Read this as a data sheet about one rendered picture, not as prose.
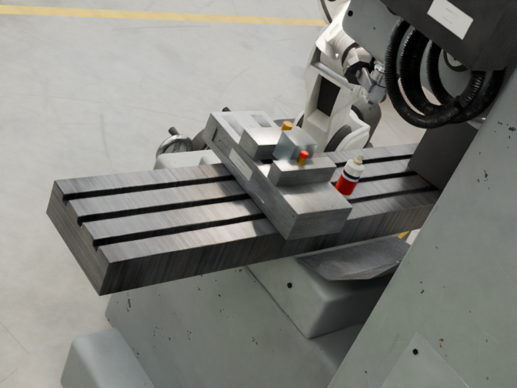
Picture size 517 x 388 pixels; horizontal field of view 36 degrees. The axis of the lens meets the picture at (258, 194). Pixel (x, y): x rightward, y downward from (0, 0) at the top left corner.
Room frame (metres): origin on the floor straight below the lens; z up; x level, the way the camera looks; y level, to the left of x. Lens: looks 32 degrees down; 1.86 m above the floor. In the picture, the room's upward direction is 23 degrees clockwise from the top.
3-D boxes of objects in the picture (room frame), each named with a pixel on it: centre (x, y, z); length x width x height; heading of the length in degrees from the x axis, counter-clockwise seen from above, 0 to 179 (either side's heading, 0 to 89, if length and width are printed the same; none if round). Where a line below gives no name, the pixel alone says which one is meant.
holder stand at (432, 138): (1.89, -0.42, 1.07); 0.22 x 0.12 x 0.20; 150
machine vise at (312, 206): (1.48, -0.01, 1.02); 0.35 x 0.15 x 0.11; 47
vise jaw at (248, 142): (1.49, 0.01, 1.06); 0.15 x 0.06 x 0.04; 137
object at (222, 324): (1.59, -0.12, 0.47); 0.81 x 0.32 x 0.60; 49
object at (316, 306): (1.57, -0.14, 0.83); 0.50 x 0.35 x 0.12; 49
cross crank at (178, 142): (1.90, 0.24, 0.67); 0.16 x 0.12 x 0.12; 49
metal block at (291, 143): (1.46, -0.03, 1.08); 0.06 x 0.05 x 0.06; 137
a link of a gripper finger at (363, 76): (1.56, -0.11, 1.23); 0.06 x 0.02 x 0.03; 28
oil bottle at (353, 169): (1.56, -0.17, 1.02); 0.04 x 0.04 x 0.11
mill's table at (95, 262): (1.58, -0.14, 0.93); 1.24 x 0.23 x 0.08; 139
